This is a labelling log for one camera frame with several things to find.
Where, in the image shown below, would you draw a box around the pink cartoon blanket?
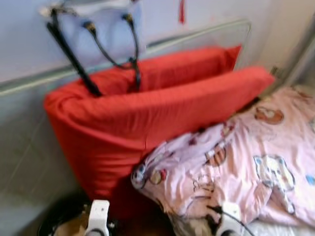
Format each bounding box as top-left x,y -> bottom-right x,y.
130,86 -> 315,228

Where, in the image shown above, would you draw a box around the large red cushion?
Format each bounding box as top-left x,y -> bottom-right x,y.
43,66 -> 275,219

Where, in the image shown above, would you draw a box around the brown cardboard pieces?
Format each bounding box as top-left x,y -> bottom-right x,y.
54,219 -> 89,236

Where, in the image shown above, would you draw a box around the black trash bin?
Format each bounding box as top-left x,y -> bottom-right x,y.
38,194 -> 119,236

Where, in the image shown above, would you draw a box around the small red cushion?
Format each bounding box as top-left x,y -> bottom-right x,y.
86,45 -> 243,94

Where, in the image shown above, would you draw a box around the red hanging tassel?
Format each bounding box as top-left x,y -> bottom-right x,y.
178,0 -> 187,25

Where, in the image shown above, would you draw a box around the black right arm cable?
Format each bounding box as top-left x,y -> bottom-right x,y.
208,206 -> 256,236

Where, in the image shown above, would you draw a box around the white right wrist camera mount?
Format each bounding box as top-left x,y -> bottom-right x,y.
220,203 -> 243,234

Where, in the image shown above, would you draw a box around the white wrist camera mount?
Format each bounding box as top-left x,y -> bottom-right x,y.
220,203 -> 243,234
86,199 -> 110,234

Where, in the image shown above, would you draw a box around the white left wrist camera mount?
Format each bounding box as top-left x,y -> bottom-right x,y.
86,199 -> 110,234

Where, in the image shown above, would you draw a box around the blue bag with black straps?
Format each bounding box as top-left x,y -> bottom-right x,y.
39,0 -> 146,96

